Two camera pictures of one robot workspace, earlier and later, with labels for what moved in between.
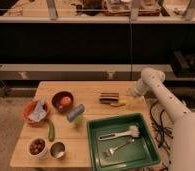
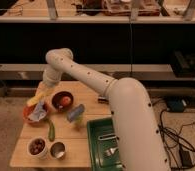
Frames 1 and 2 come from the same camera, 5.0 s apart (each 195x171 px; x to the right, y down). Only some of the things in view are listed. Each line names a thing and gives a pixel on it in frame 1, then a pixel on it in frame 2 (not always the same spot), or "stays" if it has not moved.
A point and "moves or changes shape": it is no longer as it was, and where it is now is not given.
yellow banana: x=119 y=104 moves or changes shape
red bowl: x=29 y=108 stays
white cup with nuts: x=37 y=147 stays
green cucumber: x=51 y=130 stays
